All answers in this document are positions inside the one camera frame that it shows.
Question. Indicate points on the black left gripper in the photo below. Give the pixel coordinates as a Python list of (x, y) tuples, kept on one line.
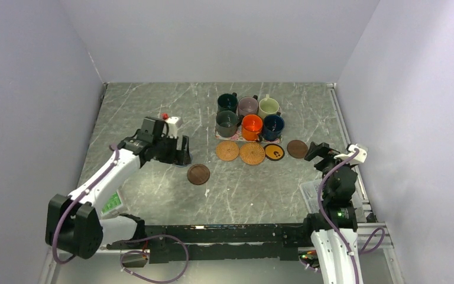
[(178, 157)]

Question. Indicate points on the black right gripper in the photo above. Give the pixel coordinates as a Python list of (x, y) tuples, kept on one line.
[(322, 149)]

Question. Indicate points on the dark wooden coaster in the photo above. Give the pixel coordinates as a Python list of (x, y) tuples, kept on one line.
[(198, 174), (297, 149)]

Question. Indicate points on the woven rattan coaster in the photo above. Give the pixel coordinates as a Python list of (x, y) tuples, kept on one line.
[(227, 151), (252, 153)]

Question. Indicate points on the orange black round coaster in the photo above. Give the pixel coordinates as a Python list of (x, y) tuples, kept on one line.
[(274, 152)]

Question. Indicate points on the navy blue mug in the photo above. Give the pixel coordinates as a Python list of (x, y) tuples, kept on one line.
[(273, 126)]

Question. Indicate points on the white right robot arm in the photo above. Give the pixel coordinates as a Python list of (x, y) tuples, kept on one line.
[(333, 230)]

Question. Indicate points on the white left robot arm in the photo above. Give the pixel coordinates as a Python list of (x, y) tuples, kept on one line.
[(74, 222)]

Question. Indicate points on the grey green mug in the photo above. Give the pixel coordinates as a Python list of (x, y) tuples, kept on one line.
[(227, 123)]

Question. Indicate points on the floral serving tray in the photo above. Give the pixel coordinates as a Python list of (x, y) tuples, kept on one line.
[(239, 138)]

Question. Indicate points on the dark green mug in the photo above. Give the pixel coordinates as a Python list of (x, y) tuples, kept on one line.
[(227, 102)]

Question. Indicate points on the pale green mug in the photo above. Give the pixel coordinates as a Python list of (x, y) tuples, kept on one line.
[(268, 106)]

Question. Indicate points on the orange mug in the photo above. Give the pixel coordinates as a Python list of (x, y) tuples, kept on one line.
[(251, 128)]

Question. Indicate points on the green label tag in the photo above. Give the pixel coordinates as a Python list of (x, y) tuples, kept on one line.
[(113, 207)]

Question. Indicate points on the mauve grey mug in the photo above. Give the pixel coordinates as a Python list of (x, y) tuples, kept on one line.
[(248, 105)]

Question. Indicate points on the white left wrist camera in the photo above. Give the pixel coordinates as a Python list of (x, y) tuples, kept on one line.
[(172, 125)]

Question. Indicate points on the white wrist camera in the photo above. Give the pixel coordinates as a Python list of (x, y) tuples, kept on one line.
[(172, 125), (355, 154)]

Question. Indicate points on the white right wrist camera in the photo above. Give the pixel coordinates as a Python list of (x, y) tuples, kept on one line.
[(355, 154)]

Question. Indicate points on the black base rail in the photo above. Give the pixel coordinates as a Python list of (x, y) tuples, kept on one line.
[(170, 243)]

